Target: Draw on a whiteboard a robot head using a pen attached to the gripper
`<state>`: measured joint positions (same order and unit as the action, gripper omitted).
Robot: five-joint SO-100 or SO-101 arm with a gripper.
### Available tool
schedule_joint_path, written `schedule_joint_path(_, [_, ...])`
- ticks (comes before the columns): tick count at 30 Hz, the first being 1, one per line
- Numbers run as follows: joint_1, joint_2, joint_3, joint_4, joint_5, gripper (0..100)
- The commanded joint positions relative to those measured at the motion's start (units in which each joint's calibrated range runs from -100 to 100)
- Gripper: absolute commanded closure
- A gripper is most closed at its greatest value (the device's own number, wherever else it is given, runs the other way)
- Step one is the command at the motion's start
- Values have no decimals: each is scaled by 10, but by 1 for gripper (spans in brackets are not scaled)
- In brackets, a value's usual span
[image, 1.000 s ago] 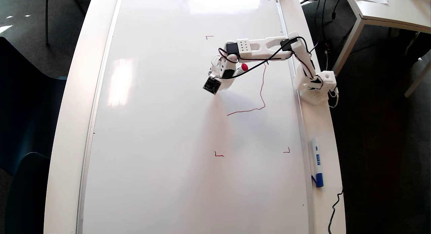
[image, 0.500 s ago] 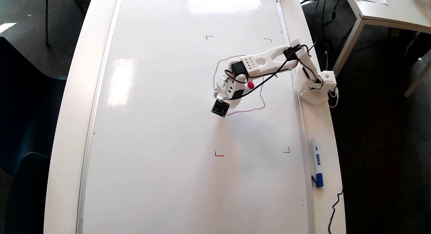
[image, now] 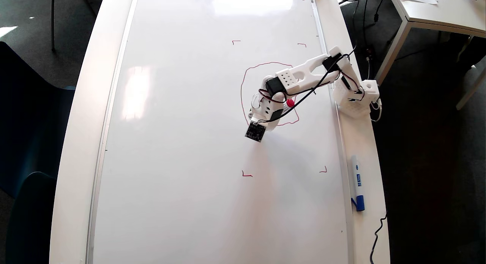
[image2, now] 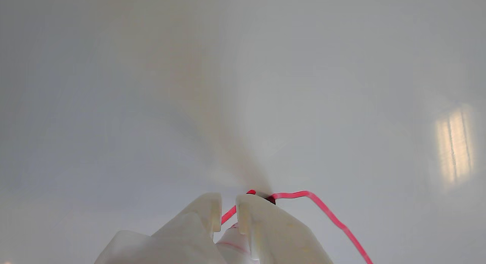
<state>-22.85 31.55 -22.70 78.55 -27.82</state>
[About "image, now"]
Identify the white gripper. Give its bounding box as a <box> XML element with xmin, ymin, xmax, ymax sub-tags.
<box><xmin>249</xmin><ymin>93</ymin><xmax>289</xmax><ymax>131</ymax></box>

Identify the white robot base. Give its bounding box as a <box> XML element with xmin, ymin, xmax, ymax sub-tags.
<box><xmin>333</xmin><ymin>80</ymin><xmax>380</xmax><ymax>119</ymax></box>

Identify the blue and white marker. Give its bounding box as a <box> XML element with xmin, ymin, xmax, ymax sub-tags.
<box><xmin>350</xmin><ymin>155</ymin><xmax>366</xmax><ymax>212</ymax></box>

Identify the white side table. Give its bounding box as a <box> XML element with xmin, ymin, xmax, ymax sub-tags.
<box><xmin>374</xmin><ymin>0</ymin><xmax>486</xmax><ymax>111</ymax></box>

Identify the dark blue chair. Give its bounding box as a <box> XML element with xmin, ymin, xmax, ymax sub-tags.
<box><xmin>0</xmin><ymin>41</ymin><xmax>76</xmax><ymax>198</ymax></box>

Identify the black wrist camera board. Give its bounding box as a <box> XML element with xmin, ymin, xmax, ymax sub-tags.
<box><xmin>245</xmin><ymin>121</ymin><xmax>267</xmax><ymax>143</ymax></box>

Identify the large whiteboard with metal frame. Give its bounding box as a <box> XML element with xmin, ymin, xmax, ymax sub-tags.
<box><xmin>87</xmin><ymin>0</ymin><xmax>355</xmax><ymax>264</ymax></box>

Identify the white cable at base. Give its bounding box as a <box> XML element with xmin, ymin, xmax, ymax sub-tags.
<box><xmin>370</xmin><ymin>98</ymin><xmax>382</xmax><ymax>122</ymax></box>

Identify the black power cable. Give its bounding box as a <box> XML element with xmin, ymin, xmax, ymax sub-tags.
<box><xmin>355</xmin><ymin>0</ymin><xmax>374</xmax><ymax>63</ymax></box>

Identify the black cable with plug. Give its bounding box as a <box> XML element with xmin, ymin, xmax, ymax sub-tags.
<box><xmin>374</xmin><ymin>0</ymin><xmax>386</xmax><ymax>23</ymax></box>

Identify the black cable on table edge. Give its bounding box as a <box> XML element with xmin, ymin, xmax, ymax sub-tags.
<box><xmin>370</xmin><ymin>213</ymin><xmax>388</xmax><ymax>264</ymax></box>

